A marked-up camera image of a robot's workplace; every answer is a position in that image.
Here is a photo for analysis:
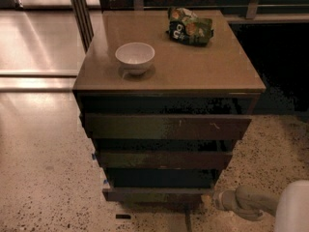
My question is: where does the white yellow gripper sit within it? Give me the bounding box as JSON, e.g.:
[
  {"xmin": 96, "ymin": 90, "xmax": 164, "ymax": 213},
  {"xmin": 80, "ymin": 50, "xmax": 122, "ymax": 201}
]
[{"xmin": 212, "ymin": 187, "xmax": 267, "ymax": 221}]

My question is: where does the drawer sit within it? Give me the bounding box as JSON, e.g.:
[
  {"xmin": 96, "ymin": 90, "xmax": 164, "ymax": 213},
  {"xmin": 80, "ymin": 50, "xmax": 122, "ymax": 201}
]
[
  {"xmin": 97, "ymin": 151, "xmax": 233, "ymax": 170},
  {"xmin": 84, "ymin": 113, "xmax": 251, "ymax": 140},
  {"xmin": 102, "ymin": 186, "xmax": 213, "ymax": 203}
]

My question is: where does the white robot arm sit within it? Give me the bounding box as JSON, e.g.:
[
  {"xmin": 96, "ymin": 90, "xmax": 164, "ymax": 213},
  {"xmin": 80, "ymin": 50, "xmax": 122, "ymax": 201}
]
[{"xmin": 212, "ymin": 180, "xmax": 309, "ymax": 232}]

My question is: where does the brown drawer cabinet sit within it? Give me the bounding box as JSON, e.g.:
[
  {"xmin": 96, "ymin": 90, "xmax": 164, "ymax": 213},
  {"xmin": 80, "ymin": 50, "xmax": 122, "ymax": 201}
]
[{"xmin": 72, "ymin": 10, "xmax": 267, "ymax": 191}]

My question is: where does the middle drawer front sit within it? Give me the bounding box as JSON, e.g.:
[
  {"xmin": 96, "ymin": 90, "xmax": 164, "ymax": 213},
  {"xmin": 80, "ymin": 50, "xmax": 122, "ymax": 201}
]
[{"xmin": 97, "ymin": 151, "xmax": 233, "ymax": 170}]

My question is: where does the top drawer front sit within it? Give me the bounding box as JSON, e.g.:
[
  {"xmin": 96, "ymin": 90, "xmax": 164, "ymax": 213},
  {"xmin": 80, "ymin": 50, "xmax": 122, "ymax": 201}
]
[{"xmin": 84, "ymin": 113, "xmax": 251, "ymax": 140}]

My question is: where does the white ceramic bowl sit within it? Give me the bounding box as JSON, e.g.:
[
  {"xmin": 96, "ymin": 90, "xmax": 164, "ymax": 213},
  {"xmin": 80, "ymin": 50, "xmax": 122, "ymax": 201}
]
[{"xmin": 115, "ymin": 43, "xmax": 155, "ymax": 75}]

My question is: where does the green snack bag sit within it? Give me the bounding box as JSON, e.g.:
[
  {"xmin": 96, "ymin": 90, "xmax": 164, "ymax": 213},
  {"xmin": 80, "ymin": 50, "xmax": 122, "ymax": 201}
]
[{"xmin": 166, "ymin": 7, "xmax": 213, "ymax": 46}]

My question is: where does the dark metal door post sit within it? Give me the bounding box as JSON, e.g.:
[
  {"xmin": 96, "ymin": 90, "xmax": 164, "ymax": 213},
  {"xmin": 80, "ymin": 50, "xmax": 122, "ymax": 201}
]
[{"xmin": 70, "ymin": 0, "xmax": 94, "ymax": 52}]

